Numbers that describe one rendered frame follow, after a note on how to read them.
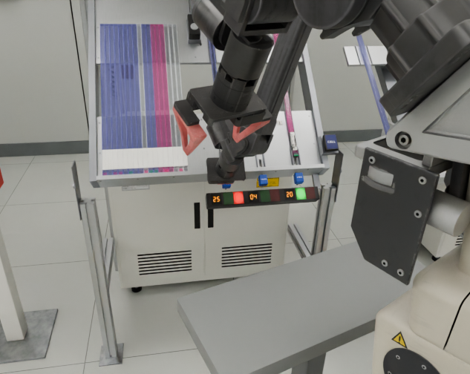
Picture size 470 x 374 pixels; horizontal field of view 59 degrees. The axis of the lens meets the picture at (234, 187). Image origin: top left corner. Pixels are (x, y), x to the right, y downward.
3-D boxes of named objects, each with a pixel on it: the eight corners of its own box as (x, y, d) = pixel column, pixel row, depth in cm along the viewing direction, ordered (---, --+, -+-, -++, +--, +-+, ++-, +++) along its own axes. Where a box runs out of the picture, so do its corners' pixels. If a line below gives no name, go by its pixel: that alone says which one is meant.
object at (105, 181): (316, 175, 131) (324, 167, 124) (100, 188, 120) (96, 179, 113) (316, 171, 132) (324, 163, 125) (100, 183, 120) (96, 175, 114)
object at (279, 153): (318, 168, 129) (322, 165, 126) (99, 180, 118) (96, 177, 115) (309, 113, 135) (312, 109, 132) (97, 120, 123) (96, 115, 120)
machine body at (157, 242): (281, 283, 187) (295, 156, 158) (122, 300, 175) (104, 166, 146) (251, 210, 243) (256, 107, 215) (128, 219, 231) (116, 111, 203)
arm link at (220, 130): (247, 146, 94) (269, 145, 100) (228, 102, 96) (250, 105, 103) (214, 170, 101) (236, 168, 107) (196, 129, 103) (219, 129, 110)
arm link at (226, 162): (227, 167, 99) (249, 159, 100) (216, 141, 100) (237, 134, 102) (223, 176, 105) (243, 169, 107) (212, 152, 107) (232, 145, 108)
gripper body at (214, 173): (205, 159, 112) (209, 149, 105) (242, 159, 114) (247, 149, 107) (207, 182, 111) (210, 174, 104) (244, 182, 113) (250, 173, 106)
